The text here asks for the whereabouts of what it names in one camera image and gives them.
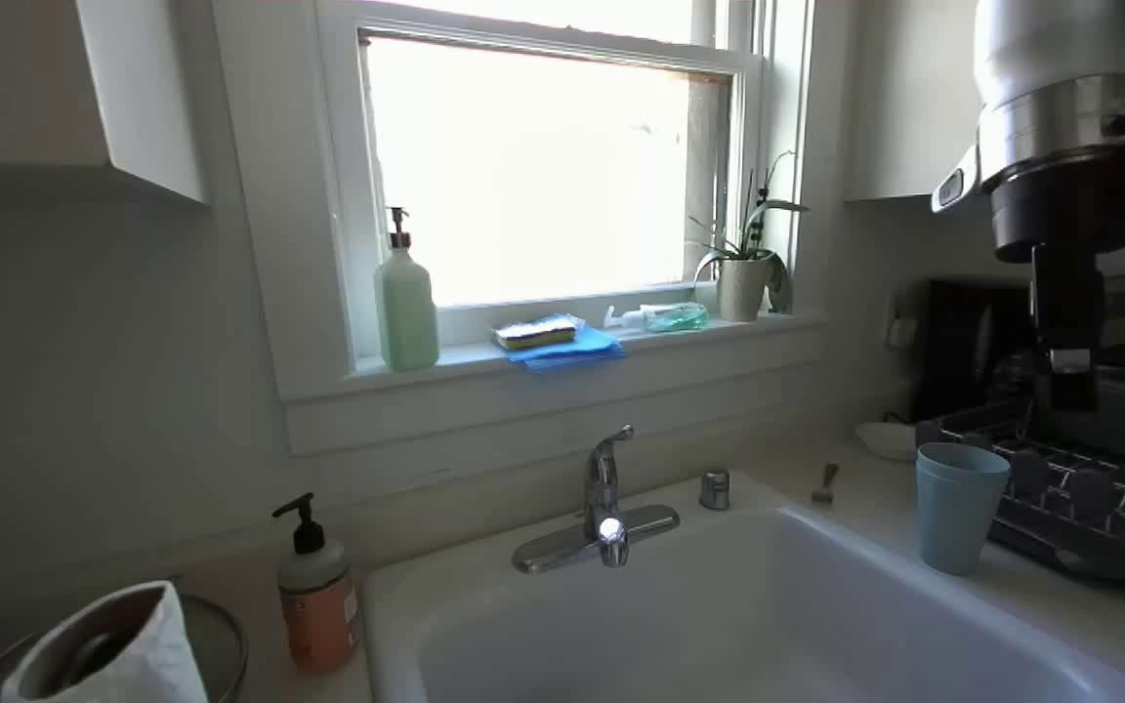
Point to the green potted plant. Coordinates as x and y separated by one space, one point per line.
757 229

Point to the small metal fork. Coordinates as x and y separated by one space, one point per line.
825 484

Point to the white kitchen sink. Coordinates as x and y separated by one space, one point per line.
719 627

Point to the small white bowl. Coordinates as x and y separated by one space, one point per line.
883 440

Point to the dark patterned dish rack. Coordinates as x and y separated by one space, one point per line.
1084 509

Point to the clear green hand sanitizer bottle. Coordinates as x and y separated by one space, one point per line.
665 318

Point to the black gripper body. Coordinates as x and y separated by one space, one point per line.
1068 210

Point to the chrome sprayer cap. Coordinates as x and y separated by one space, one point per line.
716 489

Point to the grey yellow sponge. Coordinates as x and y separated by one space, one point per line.
538 332

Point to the black coffee maker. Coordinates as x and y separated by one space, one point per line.
960 345

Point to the white window frame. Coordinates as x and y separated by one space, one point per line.
334 195

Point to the light blue plastic cup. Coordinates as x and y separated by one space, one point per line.
960 509

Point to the chrome sink faucet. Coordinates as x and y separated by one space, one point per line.
605 484

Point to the white wall cabinet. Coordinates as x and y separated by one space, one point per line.
67 79
908 92

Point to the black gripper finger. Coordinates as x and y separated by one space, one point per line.
1074 385

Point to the orange soap pump bottle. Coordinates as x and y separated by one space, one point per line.
320 609

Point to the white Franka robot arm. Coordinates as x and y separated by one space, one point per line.
1055 62

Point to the blue sponge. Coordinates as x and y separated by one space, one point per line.
576 353

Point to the green soap pump bottle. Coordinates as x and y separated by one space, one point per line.
408 312

